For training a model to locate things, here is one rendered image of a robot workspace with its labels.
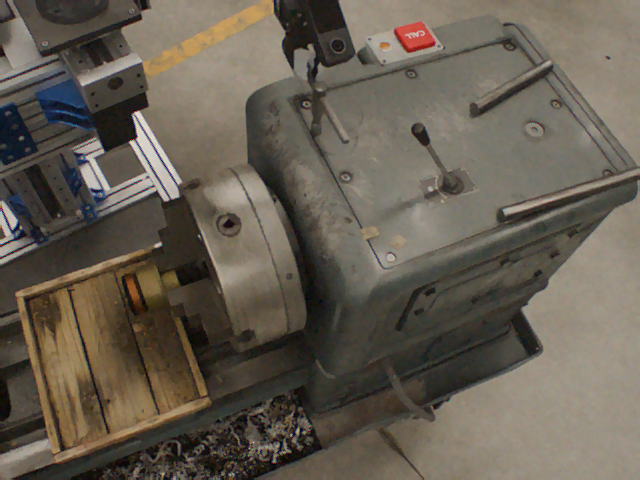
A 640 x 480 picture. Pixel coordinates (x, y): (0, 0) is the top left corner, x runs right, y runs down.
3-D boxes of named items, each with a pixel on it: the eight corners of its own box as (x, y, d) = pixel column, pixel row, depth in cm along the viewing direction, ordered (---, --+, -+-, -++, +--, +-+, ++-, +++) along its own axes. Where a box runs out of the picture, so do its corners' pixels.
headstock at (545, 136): (462, 121, 157) (512, 0, 123) (567, 279, 137) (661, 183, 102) (242, 192, 143) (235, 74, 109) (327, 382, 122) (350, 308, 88)
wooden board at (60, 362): (158, 252, 134) (155, 244, 130) (213, 406, 119) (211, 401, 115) (21, 299, 127) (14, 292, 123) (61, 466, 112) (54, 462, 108)
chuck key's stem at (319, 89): (324, 135, 103) (329, 88, 93) (312, 139, 102) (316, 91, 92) (319, 126, 104) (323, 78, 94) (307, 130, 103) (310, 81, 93)
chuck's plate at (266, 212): (241, 209, 132) (241, 128, 103) (298, 345, 121) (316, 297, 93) (226, 214, 131) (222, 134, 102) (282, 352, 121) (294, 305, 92)
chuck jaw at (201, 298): (227, 268, 106) (251, 324, 100) (230, 284, 110) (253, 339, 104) (165, 290, 104) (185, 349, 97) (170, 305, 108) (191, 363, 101)
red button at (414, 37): (419, 28, 118) (421, 20, 116) (434, 49, 116) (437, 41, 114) (392, 35, 117) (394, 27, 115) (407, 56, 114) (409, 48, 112)
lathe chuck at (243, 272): (226, 214, 131) (222, 133, 102) (282, 352, 121) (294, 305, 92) (185, 228, 129) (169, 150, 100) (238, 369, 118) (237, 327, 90)
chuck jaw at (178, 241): (215, 242, 111) (196, 181, 106) (221, 252, 106) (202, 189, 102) (155, 263, 108) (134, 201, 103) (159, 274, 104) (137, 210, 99)
